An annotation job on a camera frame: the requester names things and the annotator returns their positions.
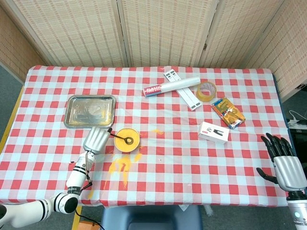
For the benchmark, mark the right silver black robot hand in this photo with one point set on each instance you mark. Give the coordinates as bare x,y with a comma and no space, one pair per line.
289,172

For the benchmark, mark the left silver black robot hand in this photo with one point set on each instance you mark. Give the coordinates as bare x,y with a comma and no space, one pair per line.
94,141

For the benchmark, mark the dark metal spoon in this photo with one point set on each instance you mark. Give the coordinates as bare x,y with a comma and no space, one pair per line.
120,137

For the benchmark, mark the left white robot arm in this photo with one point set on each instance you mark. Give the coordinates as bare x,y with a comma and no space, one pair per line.
76,175

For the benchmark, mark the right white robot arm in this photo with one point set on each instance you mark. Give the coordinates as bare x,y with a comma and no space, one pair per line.
298,210

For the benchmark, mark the yellow bowl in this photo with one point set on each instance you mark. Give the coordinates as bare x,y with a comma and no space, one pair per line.
122,147

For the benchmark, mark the yellow powder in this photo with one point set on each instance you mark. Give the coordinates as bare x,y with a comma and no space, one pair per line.
123,163

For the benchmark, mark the rectangular steel tray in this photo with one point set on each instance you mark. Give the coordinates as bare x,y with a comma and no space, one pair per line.
88,111

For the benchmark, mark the black equipment box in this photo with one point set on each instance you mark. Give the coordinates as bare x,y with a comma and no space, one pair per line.
299,134

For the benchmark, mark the red white checkered tablecloth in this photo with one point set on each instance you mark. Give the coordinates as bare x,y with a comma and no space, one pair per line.
168,172

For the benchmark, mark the orange box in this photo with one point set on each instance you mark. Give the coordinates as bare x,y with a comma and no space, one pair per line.
88,225

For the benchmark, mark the white stapler box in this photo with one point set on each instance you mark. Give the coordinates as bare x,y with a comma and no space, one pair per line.
213,133

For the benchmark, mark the colourful crayon box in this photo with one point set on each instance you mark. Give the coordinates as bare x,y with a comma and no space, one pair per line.
227,112

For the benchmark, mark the dark blue chair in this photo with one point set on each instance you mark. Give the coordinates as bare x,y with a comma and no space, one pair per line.
148,218

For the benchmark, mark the plastic food wrap roll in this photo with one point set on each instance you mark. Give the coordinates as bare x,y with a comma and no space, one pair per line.
172,85

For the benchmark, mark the clear yellow tape roll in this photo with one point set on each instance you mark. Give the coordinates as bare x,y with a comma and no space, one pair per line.
206,98

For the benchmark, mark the woven folding screen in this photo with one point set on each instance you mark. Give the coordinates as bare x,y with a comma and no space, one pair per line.
72,31

